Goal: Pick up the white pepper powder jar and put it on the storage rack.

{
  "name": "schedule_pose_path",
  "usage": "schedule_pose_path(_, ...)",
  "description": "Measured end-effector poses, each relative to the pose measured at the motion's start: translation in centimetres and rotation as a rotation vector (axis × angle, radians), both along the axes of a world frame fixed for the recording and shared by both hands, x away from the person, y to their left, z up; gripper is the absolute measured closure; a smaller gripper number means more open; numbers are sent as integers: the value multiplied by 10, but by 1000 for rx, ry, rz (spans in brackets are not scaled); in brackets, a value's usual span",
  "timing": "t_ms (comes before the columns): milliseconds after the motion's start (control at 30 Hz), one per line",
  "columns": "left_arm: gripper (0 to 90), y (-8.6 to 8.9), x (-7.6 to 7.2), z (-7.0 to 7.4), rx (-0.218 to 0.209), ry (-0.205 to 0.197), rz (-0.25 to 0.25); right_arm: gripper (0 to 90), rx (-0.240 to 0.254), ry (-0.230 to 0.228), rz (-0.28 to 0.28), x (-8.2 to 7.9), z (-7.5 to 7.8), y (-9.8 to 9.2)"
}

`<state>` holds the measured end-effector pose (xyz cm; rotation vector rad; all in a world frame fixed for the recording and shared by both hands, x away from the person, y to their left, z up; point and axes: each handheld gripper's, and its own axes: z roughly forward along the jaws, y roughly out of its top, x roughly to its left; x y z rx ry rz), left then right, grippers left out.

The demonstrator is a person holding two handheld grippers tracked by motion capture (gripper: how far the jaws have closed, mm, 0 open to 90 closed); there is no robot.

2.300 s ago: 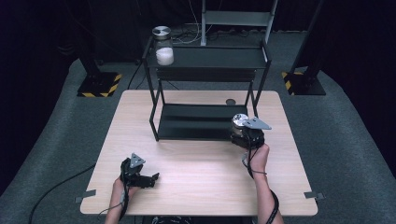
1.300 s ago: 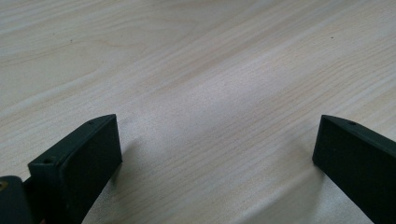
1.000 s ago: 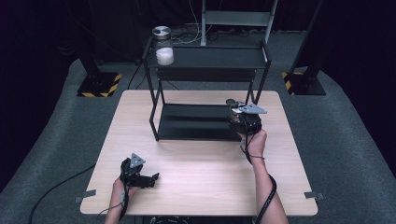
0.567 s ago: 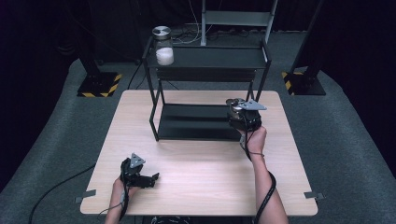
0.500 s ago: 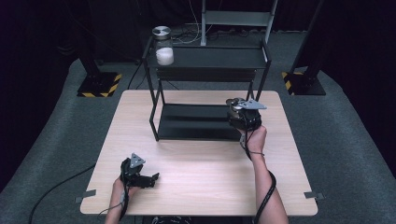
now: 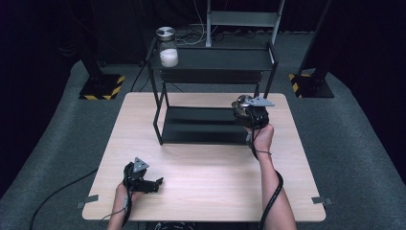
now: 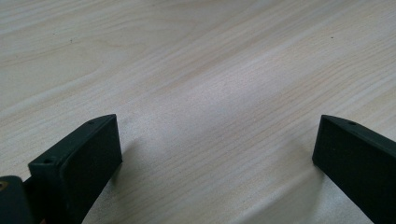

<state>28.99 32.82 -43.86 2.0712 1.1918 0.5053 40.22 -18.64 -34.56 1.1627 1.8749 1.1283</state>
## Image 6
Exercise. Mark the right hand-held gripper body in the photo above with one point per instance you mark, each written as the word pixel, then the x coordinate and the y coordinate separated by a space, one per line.
pixel 257 115

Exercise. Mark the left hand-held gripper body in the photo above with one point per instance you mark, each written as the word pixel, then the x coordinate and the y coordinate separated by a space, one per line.
pixel 135 174

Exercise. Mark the glass jar with brown contents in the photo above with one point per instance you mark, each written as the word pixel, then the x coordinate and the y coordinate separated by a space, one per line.
pixel 242 103

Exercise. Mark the black two-tier metal rack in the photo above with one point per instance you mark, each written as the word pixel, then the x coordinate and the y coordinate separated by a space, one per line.
pixel 210 60

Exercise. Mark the glass jar with white contents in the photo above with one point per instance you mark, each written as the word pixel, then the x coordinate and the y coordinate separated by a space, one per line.
pixel 168 52

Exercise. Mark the person's left hand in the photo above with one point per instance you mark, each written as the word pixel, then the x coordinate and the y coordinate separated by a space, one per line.
pixel 123 195

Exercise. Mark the person's right hand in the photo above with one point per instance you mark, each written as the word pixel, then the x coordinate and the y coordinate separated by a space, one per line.
pixel 263 139

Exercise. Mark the black stand with striped base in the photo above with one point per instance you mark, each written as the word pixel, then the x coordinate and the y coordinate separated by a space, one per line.
pixel 102 87
pixel 314 86

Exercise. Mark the grey table edge bracket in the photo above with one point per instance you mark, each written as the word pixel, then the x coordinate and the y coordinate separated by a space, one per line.
pixel 321 200
pixel 86 201

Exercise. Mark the grey metal frame stand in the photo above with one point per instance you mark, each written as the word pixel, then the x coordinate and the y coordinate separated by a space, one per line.
pixel 244 19

